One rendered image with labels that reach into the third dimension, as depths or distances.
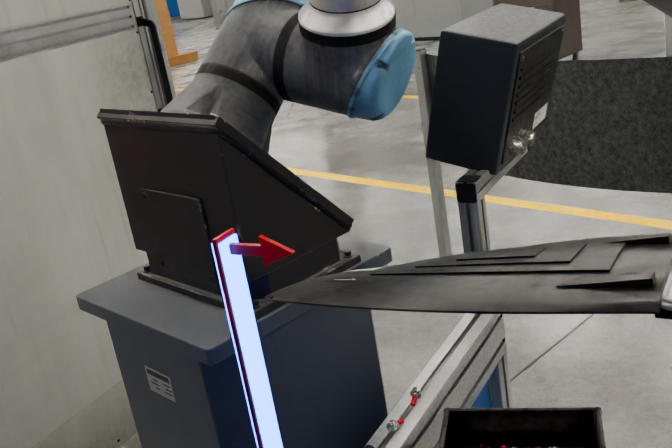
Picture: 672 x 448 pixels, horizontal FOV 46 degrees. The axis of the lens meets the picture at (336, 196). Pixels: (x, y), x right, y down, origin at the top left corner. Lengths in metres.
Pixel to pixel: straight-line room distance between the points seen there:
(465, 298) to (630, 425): 1.97
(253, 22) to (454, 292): 0.62
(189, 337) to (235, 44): 0.36
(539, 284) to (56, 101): 2.02
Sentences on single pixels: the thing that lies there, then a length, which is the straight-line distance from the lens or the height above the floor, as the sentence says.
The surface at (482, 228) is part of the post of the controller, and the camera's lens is 1.10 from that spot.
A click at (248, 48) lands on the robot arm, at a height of 1.28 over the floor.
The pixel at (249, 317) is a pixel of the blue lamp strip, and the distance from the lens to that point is 0.63.
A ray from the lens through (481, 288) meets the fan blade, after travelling 0.47.
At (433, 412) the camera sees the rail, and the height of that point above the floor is 0.84.
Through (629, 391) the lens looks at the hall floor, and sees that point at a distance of 2.55.
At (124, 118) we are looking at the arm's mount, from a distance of 0.99.
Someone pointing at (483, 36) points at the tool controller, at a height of 1.24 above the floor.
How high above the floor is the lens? 1.38
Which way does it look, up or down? 17 degrees down
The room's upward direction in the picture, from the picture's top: 10 degrees counter-clockwise
